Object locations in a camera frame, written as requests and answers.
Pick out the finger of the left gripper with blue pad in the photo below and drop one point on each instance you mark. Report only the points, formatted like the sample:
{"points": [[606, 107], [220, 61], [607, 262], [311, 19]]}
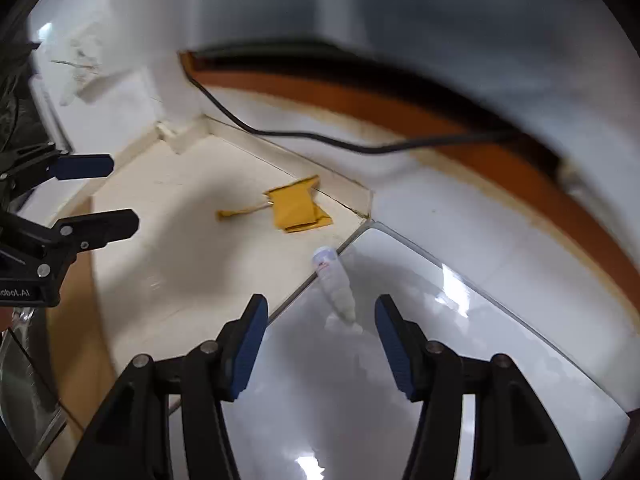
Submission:
{"points": [[95, 231], [78, 167]]}

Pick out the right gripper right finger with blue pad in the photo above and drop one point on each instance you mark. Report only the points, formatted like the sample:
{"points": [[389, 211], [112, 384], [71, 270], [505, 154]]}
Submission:
{"points": [[426, 372]]}

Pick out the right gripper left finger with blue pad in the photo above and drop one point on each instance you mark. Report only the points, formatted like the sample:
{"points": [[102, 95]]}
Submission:
{"points": [[215, 372]]}

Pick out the small white dropper bottle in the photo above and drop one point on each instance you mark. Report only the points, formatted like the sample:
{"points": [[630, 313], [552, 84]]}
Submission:
{"points": [[335, 282]]}

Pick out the brown cardboard sheet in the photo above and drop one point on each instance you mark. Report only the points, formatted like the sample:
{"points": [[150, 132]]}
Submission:
{"points": [[82, 367]]}

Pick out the yellow crumpled paper bag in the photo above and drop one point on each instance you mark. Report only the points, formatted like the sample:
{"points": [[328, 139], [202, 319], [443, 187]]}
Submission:
{"points": [[293, 207]]}

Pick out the stainless steel sink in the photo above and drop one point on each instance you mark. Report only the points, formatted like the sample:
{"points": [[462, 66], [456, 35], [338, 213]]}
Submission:
{"points": [[29, 400]]}

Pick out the white wall socket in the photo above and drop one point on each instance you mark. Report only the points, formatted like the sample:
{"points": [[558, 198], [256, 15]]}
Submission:
{"points": [[81, 54]]}

